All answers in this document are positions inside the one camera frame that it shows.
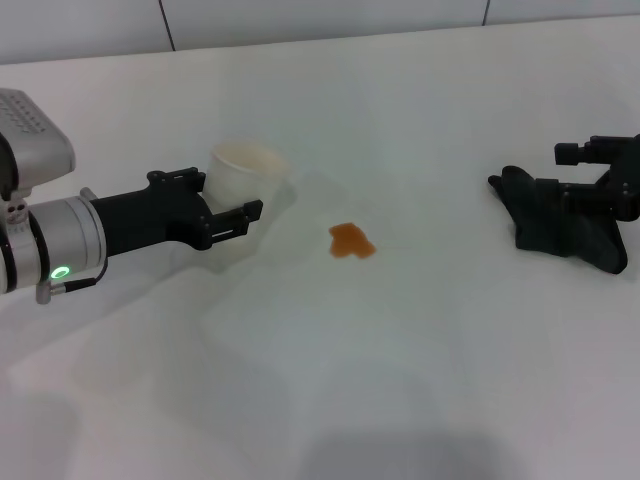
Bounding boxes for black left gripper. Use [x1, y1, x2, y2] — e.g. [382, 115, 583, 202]
[89, 166, 265, 260]

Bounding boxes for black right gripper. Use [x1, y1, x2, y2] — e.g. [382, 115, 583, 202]
[554, 133, 640, 222]

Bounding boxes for white paper cup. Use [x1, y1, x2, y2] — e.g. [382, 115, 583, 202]
[203, 141, 295, 226]

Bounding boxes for dark blue rag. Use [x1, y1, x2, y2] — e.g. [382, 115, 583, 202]
[487, 164, 629, 276]

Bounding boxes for brown water stain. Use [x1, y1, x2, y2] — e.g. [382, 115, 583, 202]
[328, 221, 379, 262]

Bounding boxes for white tablecloth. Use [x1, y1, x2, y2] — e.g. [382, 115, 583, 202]
[0, 22, 640, 480]

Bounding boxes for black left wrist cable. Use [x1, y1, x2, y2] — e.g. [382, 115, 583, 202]
[34, 259, 109, 306]

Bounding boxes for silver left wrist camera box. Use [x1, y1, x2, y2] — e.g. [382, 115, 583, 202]
[0, 88, 78, 194]

